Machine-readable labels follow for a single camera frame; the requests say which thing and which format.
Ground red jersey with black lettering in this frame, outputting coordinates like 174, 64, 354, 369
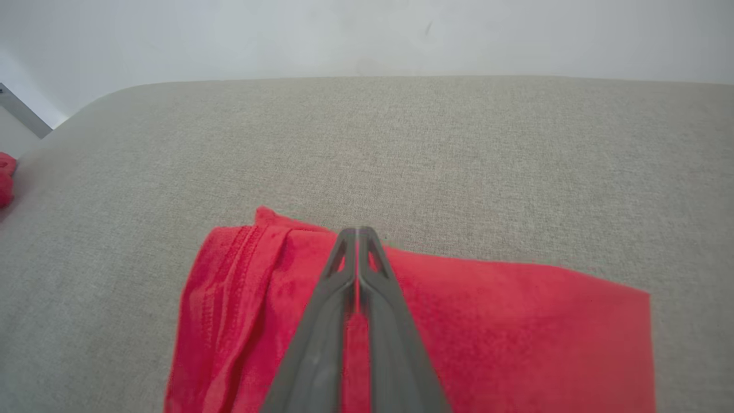
163, 205, 657, 413

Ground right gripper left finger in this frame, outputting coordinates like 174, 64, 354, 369
260, 228, 360, 413

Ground grey fabric sofa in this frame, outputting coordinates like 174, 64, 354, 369
0, 75, 734, 413

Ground red shorts with white stripes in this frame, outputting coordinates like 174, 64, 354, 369
0, 151, 18, 209

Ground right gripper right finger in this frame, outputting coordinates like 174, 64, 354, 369
356, 228, 455, 413

